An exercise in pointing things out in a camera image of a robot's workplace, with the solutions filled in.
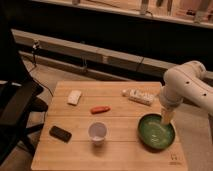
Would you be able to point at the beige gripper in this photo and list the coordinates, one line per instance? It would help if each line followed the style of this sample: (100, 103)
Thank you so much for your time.
(167, 116)

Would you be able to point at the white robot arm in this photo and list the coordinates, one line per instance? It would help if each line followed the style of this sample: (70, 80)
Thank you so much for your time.
(184, 81)

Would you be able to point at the white sponge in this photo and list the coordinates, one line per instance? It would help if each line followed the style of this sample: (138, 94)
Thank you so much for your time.
(74, 97)

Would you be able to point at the black rectangular sponge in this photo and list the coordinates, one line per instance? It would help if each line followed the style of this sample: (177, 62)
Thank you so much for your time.
(60, 134)

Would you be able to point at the green bowl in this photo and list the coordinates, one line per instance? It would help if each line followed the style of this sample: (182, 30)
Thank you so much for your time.
(153, 133)

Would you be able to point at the white paper cup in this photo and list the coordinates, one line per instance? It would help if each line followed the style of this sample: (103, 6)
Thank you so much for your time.
(97, 133)

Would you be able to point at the black office chair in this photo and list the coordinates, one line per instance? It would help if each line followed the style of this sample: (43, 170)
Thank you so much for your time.
(18, 97)

